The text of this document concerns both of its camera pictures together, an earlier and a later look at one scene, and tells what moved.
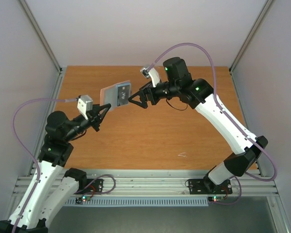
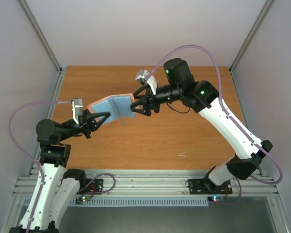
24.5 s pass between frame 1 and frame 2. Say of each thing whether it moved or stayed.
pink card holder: moved
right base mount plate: stayed
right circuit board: stayed
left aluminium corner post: stayed
